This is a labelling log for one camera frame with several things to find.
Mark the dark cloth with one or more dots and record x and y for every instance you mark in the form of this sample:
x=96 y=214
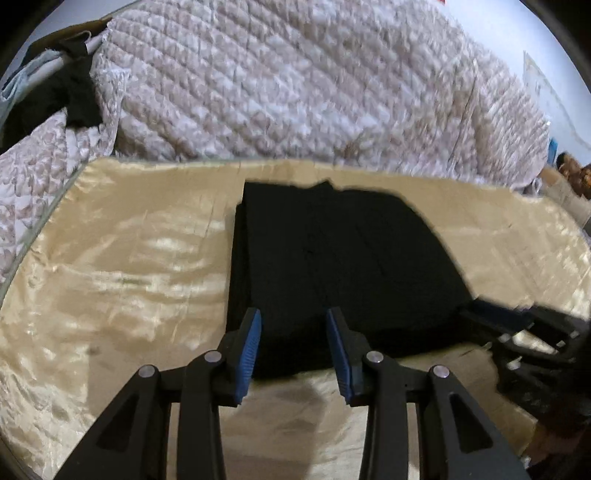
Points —
x=60 y=99

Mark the black pants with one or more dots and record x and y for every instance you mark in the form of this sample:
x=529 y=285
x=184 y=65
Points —
x=346 y=258

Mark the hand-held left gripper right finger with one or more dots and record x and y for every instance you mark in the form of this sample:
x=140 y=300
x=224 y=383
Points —
x=339 y=355

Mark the beige satin sheet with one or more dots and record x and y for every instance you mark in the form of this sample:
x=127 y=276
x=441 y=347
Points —
x=115 y=277

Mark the light blue cloth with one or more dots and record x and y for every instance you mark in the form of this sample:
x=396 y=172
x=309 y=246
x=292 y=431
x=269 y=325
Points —
x=23 y=76

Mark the cardboard box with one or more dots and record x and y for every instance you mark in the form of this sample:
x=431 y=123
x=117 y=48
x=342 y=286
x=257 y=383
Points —
x=561 y=196

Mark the brown lumpy object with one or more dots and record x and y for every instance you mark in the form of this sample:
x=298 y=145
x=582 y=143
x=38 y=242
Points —
x=572 y=170

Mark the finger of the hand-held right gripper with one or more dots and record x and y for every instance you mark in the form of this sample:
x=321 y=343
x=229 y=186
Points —
x=501 y=316
x=521 y=353

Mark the white beige quilted blanket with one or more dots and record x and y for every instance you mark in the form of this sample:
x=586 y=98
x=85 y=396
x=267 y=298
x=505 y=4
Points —
x=277 y=83

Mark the white rod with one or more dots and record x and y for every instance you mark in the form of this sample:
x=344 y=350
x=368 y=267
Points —
x=87 y=46

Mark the small blue object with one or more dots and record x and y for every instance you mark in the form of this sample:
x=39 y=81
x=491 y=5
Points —
x=552 y=150

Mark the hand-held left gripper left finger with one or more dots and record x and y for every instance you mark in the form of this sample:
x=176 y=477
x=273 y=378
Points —
x=249 y=355

